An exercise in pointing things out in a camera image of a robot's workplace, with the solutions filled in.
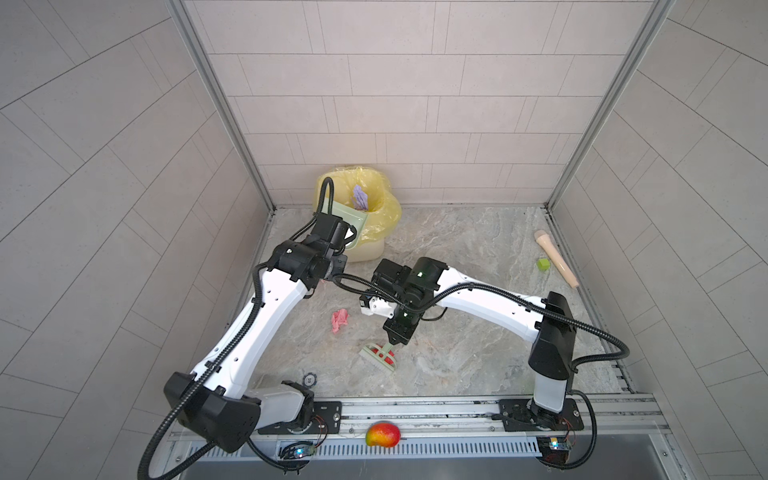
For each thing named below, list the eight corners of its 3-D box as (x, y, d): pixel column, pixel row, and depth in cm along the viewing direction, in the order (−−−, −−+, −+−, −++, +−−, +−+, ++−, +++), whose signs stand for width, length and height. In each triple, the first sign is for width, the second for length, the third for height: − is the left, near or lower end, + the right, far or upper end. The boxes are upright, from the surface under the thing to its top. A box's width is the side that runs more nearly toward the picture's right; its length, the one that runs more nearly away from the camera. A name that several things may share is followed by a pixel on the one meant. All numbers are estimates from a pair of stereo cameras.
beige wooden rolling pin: (572, 288, 96) (576, 283, 94) (534, 236, 110) (537, 231, 108) (579, 285, 97) (584, 281, 94) (540, 234, 111) (544, 229, 108)
